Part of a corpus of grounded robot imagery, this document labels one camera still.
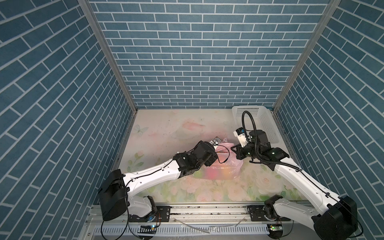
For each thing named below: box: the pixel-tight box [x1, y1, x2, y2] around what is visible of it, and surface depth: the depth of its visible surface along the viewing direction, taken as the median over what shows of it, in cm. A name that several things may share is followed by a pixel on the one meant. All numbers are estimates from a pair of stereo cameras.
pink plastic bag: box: [193, 138, 244, 180], surface depth 80 cm
